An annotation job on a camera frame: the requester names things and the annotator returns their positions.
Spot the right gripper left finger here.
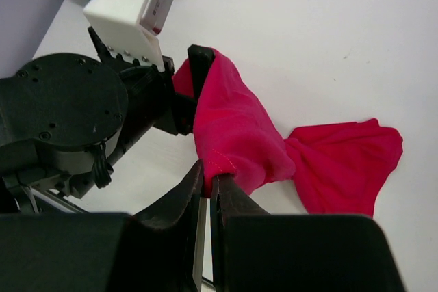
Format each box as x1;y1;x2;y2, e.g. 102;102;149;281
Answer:
135;161;205;291

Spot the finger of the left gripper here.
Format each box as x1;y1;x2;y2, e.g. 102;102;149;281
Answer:
188;44;216;99

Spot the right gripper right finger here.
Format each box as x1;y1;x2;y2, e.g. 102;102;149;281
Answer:
210;174;272;291

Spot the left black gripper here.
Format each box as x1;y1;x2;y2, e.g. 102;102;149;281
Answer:
1;29;198;198

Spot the magenta t shirt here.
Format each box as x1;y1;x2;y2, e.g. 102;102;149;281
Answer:
193;51;403;216

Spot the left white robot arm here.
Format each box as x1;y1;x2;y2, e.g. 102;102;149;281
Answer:
1;29;215;213

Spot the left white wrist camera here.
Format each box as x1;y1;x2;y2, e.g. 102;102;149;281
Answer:
83;0;173;72

